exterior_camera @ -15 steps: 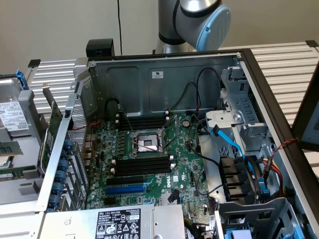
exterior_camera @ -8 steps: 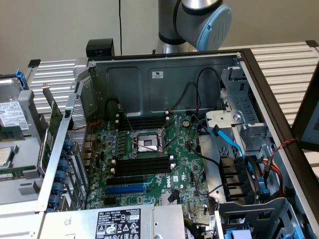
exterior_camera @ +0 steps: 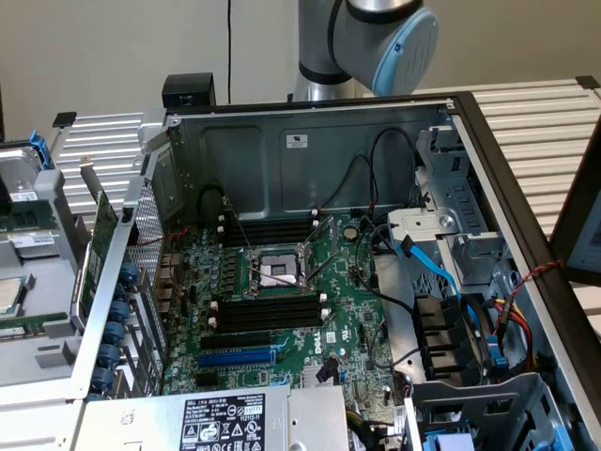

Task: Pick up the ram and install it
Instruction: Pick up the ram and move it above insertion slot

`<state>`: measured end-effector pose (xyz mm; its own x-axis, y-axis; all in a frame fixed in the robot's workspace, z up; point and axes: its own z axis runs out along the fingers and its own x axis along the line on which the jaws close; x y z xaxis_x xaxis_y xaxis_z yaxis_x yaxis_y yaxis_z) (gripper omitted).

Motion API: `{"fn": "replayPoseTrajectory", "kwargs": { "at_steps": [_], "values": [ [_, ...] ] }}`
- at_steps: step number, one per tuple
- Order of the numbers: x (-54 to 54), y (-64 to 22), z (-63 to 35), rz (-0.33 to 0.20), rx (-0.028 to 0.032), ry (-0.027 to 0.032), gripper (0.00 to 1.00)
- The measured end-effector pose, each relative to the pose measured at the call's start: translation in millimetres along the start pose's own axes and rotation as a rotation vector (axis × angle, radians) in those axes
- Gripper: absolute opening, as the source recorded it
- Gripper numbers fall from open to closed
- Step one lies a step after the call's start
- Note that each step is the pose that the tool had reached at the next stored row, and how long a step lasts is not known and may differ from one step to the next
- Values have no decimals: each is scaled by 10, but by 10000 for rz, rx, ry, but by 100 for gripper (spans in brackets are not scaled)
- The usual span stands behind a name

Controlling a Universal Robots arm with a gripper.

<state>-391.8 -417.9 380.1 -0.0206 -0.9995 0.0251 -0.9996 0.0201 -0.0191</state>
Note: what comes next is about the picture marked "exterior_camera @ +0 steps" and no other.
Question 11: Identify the green RAM stick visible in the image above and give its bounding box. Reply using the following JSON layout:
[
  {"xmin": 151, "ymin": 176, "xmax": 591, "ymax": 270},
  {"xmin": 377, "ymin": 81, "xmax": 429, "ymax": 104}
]
[
  {"xmin": 0, "ymin": 199, "xmax": 56, "ymax": 232},
  {"xmin": 0, "ymin": 310, "xmax": 74, "ymax": 342}
]

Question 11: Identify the RAM slot with white latches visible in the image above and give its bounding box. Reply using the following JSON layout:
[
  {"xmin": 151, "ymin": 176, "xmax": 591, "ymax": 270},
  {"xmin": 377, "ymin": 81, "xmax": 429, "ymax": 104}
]
[
  {"xmin": 209, "ymin": 293, "xmax": 330, "ymax": 319},
  {"xmin": 217, "ymin": 210, "xmax": 320, "ymax": 229},
  {"xmin": 216, "ymin": 218, "xmax": 322, "ymax": 241},
  {"xmin": 208, "ymin": 315, "xmax": 331, "ymax": 336}
]

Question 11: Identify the green graphics card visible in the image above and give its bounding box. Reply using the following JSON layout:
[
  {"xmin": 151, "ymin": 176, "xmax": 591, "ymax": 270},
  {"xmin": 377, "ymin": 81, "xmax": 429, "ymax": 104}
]
[{"xmin": 69, "ymin": 157, "xmax": 121, "ymax": 333}]

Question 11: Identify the silver CPU chip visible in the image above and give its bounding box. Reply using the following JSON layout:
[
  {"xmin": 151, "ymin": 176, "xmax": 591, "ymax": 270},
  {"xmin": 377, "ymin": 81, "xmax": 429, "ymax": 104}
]
[{"xmin": 0, "ymin": 275, "xmax": 25, "ymax": 321}]

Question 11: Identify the black box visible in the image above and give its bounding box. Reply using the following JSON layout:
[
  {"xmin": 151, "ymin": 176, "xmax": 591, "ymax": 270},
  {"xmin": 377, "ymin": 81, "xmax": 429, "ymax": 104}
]
[{"xmin": 161, "ymin": 73, "xmax": 218, "ymax": 113}]

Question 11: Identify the silver power supply unit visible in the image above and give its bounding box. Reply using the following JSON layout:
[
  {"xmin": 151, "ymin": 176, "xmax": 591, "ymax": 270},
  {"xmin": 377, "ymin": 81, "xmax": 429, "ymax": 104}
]
[{"xmin": 82, "ymin": 382, "xmax": 351, "ymax": 451}]

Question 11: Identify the long black expansion slot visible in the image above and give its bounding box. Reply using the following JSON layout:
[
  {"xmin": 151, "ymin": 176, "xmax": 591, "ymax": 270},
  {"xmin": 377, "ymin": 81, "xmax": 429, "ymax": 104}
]
[{"xmin": 200, "ymin": 330, "xmax": 272, "ymax": 352}]

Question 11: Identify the CPU socket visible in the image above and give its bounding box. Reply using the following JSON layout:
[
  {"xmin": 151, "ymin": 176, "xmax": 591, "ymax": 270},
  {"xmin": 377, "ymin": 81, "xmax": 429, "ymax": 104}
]
[{"xmin": 243, "ymin": 246, "xmax": 314, "ymax": 300}]

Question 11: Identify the blue expansion slot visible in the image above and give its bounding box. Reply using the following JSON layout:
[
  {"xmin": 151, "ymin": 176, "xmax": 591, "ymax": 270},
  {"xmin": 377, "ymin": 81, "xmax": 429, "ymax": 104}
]
[{"xmin": 195, "ymin": 341, "xmax": 288, "ymax": 371}]

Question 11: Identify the white case label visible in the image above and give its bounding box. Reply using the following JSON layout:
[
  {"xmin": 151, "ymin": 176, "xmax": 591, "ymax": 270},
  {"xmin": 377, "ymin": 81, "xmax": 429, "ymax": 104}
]
[{"xmin": 280, "ymin": 132, "xmax": 311, "ymax": 150}]

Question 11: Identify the open silver PC case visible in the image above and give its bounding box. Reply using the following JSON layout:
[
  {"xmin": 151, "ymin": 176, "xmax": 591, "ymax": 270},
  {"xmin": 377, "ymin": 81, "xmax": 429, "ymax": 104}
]
[{"xmin": 0, "ymin": 91, "xmax": 601, "ymax": 451}]

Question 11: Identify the green Dell motherboard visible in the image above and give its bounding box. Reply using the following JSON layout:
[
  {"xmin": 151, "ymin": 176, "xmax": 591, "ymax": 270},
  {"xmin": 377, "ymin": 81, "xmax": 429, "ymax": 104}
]
[{"xmin": 162, "ymin": 213, "xmax": 405, "ymax": 410}]

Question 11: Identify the silver finned heat sink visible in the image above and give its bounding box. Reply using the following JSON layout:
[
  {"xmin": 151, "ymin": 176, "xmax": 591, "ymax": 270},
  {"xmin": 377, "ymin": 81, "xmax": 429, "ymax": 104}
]
[{"xmin": 302, "ymin": 365, "xmax": 340, "ymax": 389}]

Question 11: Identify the black angled plug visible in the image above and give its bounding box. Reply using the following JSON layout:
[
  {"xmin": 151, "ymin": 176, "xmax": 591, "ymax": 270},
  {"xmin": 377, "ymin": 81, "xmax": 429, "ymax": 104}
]
[{"xmin": 315, "ymin": 355, "xmax": 340, "ymax": 384}]

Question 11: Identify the black fan shroud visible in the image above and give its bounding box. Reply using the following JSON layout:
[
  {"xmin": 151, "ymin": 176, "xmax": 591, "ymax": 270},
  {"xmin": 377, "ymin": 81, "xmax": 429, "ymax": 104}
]
[{"xmin": 411, "ymin": 291, "xmax": 499, "ymax": 382}]

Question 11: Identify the silver disk bay cage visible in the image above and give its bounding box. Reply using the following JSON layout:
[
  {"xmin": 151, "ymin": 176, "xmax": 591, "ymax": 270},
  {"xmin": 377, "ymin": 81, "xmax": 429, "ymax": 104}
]
[{"xmin": 415, "ymin": 122, "xmax": 516, "ymax": 302}]

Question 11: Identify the blue plastic clip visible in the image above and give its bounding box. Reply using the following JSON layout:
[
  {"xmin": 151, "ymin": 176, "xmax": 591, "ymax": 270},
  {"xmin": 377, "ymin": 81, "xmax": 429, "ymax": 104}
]
[{"xmin": 487, "ymin": 334, "xmax": 509, "ymax": 373}]

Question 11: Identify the grey drive cage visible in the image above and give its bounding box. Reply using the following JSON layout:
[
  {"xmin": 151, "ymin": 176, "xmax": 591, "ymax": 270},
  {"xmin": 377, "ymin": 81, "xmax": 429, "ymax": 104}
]
[{"xmin": 407, "ymin": 370, "xmax": 572, "ymax": 451}]

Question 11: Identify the black framed screen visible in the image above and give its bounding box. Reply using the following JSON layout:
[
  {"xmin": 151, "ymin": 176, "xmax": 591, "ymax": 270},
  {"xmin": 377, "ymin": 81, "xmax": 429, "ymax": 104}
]
[{"xmin": 547, "ymin": 126, "xmax": 601, "ymax": 288}]

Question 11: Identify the blue disk caddy handle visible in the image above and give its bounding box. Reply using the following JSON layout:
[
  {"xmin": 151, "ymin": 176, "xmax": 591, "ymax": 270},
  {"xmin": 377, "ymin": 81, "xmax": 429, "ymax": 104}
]
[{"xmin": 27, "ymin": 128, "xmax": 53, "ymax": 171}]

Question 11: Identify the red black twisted wire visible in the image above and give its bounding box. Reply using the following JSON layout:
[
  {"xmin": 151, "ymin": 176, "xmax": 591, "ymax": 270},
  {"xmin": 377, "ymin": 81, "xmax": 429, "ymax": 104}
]
[
  {"xmin": 139, "ymin": 225, "xmax": 193, "ymax": 302},
  {"xmin": 509, "ymin": 259, "xmax": 565, "ymax": 293}
]

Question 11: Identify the thick black looped cable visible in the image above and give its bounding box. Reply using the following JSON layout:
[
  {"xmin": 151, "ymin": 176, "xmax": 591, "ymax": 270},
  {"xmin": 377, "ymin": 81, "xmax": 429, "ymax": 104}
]
[{"xmin": 197, "ymin": 184, "xmax": 227, "ymax": 225}]

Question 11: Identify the thin black hanging cable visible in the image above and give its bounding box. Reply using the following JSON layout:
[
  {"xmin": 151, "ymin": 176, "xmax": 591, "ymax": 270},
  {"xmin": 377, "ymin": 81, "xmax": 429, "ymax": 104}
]
[{"xmin": 226, "ymin": 0, "xmax": 235, "ymax": 108}]

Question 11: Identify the thin black arched wire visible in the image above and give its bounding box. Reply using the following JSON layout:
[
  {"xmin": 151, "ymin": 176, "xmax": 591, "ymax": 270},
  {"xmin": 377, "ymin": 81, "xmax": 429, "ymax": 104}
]
[
  {"xmin": 315, "ymin": 153, "xmax": 377, "ymax": 211},
  {"xmin": 368, "ymin": 127, "xmax": 420, "ymax": 208}
]

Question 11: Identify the black curved cable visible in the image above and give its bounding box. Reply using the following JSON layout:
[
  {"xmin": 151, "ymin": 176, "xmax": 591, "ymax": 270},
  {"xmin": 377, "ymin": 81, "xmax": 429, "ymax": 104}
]
[{"xmin": 351, "ymin": 213, "xmax": 417, "ymax": 314}]

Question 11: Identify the silver drive bracket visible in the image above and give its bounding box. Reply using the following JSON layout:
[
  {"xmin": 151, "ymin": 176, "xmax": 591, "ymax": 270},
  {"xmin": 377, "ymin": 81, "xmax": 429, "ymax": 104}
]
[{"xmin": 386, "ymin": 208, "xmax": 460, "ymax": 258}]

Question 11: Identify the yellow black wire bundle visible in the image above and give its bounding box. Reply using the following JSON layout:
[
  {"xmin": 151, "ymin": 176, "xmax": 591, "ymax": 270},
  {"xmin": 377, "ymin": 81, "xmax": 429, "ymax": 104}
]
[{"xmin": 346, "ymin": 407, "xmax": 379, "ymax": 451}]

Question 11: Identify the light blue disk wire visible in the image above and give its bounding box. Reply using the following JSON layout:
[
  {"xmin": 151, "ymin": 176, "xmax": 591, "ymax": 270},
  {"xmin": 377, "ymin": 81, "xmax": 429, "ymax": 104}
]
[{"xmin": 396, "ymin": 236, "xmax": 475, "ymax": 330}]

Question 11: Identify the red yellow wire bundle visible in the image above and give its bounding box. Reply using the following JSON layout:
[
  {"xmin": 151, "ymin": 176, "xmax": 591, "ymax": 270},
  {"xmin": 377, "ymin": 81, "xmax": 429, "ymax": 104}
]
[{"xmin": 490, "ymin": 294, "xmax": 537, "ymax": 372}]

